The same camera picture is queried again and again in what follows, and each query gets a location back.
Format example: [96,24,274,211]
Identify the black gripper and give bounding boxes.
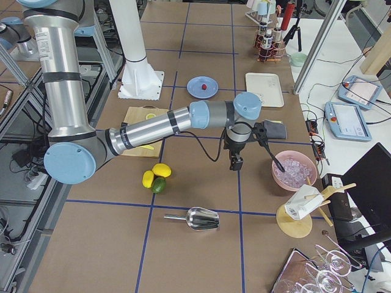
[224,126,252,170]

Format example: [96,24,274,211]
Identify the blue plate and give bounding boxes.
[186,76,219,99]

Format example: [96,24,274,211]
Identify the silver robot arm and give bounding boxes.
[21,1,261,184]

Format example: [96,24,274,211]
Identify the pink ice bowl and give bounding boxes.
[272,150,318,191]

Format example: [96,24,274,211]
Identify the steel ice scoop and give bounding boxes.
[164,207,220,231]

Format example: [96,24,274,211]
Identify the yellow lemon round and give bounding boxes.
[152,163,172,178]

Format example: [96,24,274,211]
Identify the green avocado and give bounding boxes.
[151,177,166,194]

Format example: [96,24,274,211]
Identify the wooden stand with carton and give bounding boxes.
[276,183,356,238]

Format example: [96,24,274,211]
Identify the cream bear tray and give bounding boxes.
[245,73,284,108]

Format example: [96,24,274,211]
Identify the wooden cutting board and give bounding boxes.
[122,106,168,158]

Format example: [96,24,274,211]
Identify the yellow lemon upper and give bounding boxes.
[142,170,155,189]

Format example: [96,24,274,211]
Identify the lemon half slice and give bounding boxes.
[145,113,156,120]

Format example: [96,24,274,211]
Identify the teach pendant near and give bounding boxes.
[324,102,372,142]

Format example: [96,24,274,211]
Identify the teach pendant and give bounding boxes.
[338,75,382,110]
[324,102,372,142]

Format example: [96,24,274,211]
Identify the mint green bowl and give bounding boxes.
[290,52,307,67]

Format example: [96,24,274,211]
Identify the black monitor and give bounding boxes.
[338,143,390,251]

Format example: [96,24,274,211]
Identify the glass cups on tray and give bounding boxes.
[271,244,362,293]

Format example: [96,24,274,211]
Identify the teach pendant far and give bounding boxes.
[338,75,382,110]

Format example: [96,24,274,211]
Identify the red cylinder bottle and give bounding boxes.
[281,1,295,31]

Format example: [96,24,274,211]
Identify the black tripod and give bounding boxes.
[283,0,303,52]

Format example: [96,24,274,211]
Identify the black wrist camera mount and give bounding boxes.
[252,123,285,173]

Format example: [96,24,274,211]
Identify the copper wire bottle rack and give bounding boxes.
[254,18,285,63]

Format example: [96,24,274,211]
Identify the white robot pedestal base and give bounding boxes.
[109,0,164,101]

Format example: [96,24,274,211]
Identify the white wire cup rack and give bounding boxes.
[245,0,277,24]

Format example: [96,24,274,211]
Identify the aluminium frame post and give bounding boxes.
[293,0,347,95]

